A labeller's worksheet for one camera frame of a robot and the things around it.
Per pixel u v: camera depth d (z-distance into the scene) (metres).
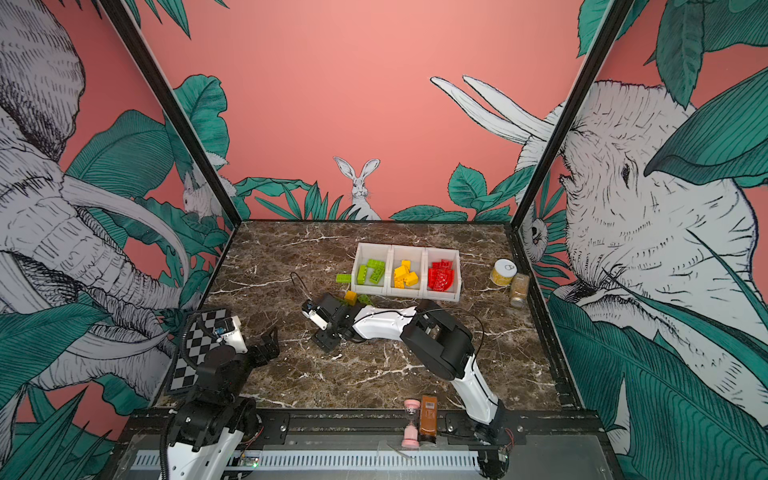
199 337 0.86
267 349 0.72
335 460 0.70
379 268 1.04
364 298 0.98
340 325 0.69
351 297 0.95
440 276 0.99
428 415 0.73
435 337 0.53
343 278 1.03
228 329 0.66
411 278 1.01
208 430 0.53
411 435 0.71
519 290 0.97
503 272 1.01
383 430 0.76
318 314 0.74
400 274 0.99
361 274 1.01
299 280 1.03
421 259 1.04
